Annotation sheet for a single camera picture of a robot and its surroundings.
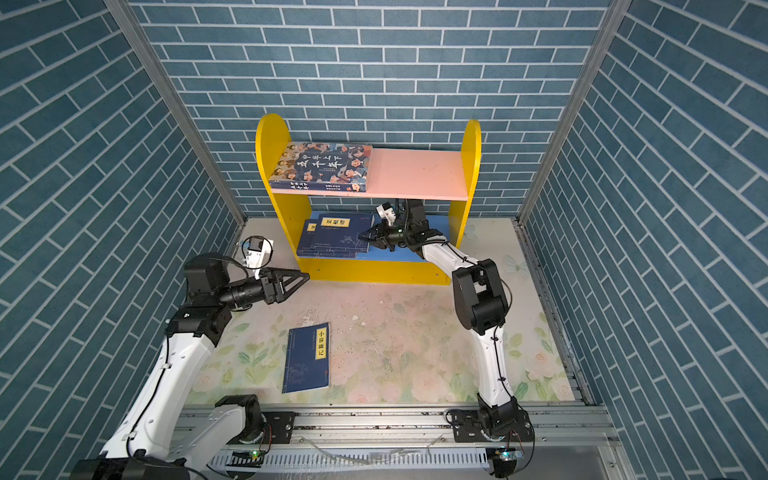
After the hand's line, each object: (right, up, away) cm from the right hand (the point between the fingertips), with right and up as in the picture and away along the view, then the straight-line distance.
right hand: (359, 235), depth 90 cm
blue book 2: (-7, 0, +2) cm, 8 cm away
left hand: (-11, -11, -20) cm, 25 cm away
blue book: (-14, -36, -7) cm, 39 cm away
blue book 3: (-17, -4, +1) cm, 17 cm away
